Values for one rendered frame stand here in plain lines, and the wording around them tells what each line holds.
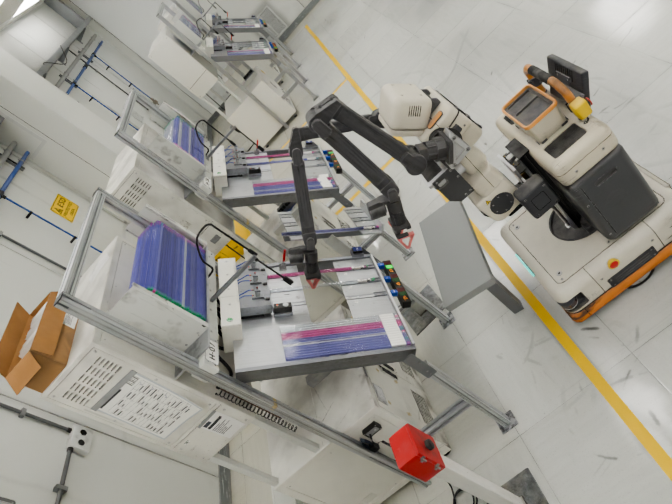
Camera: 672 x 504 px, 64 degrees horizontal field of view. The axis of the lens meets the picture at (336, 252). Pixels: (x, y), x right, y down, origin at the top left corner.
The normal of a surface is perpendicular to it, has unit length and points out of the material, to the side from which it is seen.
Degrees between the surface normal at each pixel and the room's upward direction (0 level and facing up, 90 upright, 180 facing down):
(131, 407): 88
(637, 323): 0
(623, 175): 90
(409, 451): 0
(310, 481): 90
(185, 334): 90
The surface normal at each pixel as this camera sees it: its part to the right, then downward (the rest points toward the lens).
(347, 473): 0.21, 0.54
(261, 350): 0.02, -0.84
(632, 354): -0.69, -0.51
